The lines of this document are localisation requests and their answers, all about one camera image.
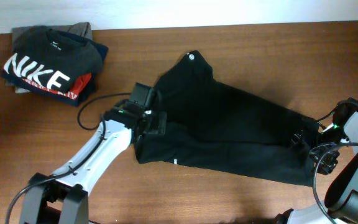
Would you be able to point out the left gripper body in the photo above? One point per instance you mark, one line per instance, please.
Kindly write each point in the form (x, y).
(156, 123)

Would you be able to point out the navy folded shirt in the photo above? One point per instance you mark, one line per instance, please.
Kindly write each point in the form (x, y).
(89, 89)

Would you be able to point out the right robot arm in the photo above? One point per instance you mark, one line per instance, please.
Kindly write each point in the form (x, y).
(340, 204)

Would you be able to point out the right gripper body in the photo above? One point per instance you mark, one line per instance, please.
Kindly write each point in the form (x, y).
(332, 135)

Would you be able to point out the black t-shirt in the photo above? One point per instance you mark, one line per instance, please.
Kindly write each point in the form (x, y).
(215, 126)

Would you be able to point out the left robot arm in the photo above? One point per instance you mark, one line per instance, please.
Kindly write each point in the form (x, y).
(63, 196)

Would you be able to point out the black Nike folded shirt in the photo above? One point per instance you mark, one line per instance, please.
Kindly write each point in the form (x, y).
(51, 58)

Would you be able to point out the red folded shirt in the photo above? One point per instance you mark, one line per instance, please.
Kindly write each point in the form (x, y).
(74, 90)

